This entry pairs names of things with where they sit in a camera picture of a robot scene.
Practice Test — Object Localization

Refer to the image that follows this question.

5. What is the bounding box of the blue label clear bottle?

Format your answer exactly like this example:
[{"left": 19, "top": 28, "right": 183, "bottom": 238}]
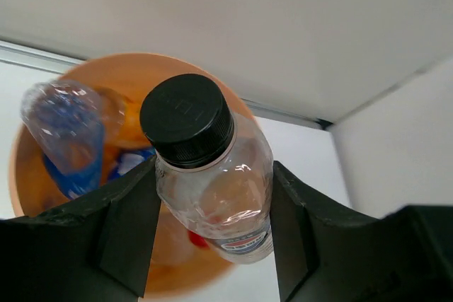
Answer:
[{"left": 107, "top": 146, "right": 156, "bottom": 181}]

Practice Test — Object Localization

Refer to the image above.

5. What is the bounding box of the red label clear bottle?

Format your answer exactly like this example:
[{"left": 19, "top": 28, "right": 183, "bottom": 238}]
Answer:
[{"left": 188, "top": 231, "right": 209, "bottom": 249}]

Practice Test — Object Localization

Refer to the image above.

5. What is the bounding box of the pepsi bottle black cap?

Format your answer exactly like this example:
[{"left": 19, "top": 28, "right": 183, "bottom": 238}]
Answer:
[{"left": 139, "top": 74, "right": 273, "bottom": 265}]

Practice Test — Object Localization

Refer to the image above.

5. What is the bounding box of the aluminium frame rail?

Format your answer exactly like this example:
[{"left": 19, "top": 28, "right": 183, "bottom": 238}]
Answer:
[{"left": 0, "top": 40, "right": 333, "bottom": 130}]

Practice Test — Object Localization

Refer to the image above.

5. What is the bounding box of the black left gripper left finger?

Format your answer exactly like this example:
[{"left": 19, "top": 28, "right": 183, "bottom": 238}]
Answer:
[{"left": 1, "top": 158, "right": 161, "bottom": 301}]

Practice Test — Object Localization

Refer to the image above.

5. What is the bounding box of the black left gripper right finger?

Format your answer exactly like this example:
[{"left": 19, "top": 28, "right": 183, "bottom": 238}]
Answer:
[{"left": 272, "top": 162, "right": 452, "bottom": 301}]

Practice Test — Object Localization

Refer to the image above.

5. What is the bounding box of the crushed blue label bottle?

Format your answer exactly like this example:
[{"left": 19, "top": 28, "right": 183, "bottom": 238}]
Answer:
[{"left": 21, "top": 79, "right": 126, "bottom": 199}]

